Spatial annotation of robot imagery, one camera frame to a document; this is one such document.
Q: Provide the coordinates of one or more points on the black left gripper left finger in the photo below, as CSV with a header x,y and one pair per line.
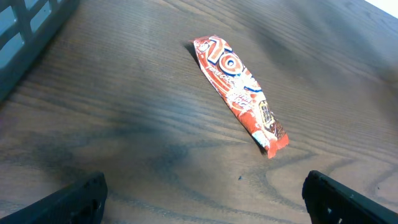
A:
x,y
81,202

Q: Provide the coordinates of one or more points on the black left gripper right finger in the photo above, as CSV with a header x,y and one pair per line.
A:
x,y
328,201

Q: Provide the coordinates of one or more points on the red chocolate bar wrapper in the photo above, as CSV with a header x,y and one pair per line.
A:
x,y
240,91

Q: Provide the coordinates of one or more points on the grey plastic shopping basket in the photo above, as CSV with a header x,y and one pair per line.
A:
x,y
26,28

